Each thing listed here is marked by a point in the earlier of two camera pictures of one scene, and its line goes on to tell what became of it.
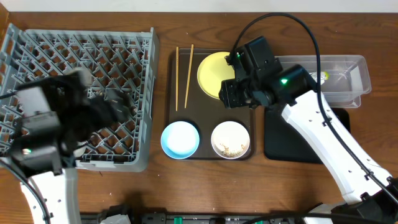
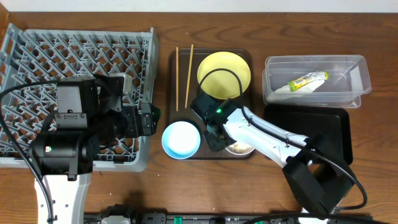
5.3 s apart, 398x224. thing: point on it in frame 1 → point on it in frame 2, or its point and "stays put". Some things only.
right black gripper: [231, 99] → [214, 145]
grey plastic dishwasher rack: [124, 59] stays put
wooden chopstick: [176, 68] stays put
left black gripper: [101, 109] → [147, 119]
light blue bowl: [180, 140] stays put
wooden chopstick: [190, 64] stays put
